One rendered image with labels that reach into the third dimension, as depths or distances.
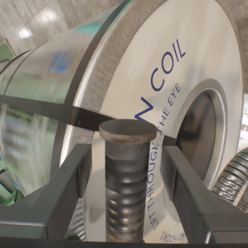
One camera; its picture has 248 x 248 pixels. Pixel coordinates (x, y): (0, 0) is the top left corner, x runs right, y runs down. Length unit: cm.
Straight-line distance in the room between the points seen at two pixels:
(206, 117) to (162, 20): 64
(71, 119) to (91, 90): 6
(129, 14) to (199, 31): 31
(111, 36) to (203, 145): 83
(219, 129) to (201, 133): 10
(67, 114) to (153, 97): 21
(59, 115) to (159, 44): 28
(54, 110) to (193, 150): 85
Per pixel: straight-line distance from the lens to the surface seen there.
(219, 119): 97
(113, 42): 34
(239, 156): 18
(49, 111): 38
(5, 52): 500
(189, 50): 58
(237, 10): 132
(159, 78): 44
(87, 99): 30
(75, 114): 29
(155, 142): 45
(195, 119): 102
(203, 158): 104
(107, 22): 39
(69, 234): 25
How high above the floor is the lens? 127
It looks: 30 degrees down
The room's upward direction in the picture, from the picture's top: 131 degrees counter-clockwise
